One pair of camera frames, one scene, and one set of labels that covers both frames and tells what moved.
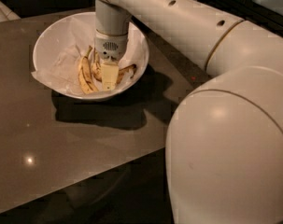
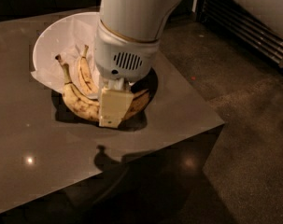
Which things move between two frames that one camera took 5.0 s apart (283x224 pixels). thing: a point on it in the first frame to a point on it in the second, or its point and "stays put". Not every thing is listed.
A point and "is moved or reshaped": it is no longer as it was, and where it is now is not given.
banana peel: x=97 y=69 is moved or reshaped
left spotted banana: x=86 y=75 stays put
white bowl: x=60 y=47 stays put
